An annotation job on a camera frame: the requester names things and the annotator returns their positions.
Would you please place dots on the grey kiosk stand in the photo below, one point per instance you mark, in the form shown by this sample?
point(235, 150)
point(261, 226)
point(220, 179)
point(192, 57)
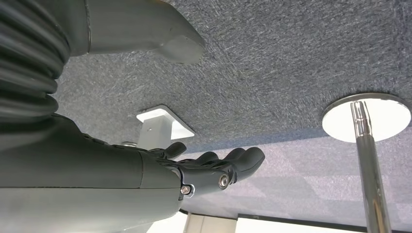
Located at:
point(161, 120)

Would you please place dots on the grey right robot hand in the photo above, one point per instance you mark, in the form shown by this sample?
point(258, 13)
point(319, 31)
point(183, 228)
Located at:
point(80, 180)

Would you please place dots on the chrome stanchion with round base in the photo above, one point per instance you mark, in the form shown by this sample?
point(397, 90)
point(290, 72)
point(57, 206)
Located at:
point(367, 119)

